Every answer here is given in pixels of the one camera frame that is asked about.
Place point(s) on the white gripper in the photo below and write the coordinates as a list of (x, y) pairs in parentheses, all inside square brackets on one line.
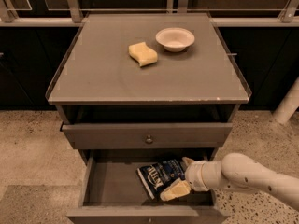
[(194, 175)]

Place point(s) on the blue chip bag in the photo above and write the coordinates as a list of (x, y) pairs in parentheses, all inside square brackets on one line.
[(158, 176)]

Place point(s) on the round metal drawer knob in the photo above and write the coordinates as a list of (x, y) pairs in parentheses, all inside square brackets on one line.
[(149, 139)]

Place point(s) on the grey open middle drawer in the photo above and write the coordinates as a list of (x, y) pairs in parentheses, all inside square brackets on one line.
[(113, 193)]

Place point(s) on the grey drawer cabinet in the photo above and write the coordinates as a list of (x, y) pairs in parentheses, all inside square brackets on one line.
[(101, 83)]

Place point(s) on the grey top drawer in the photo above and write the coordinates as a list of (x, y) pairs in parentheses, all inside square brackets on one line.
[(133, 135)]

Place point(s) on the yellow sponge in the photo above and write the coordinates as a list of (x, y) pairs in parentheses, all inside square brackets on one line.
[(143, 54)]

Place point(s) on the white pipe leg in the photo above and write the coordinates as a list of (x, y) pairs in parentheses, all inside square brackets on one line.
[(288, 105)]

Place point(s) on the white bowl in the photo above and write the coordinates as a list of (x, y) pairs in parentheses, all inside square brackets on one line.
[(175, 39)]

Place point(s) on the metal railing frame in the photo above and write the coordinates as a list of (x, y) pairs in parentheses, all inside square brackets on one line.
[(225, 13)]

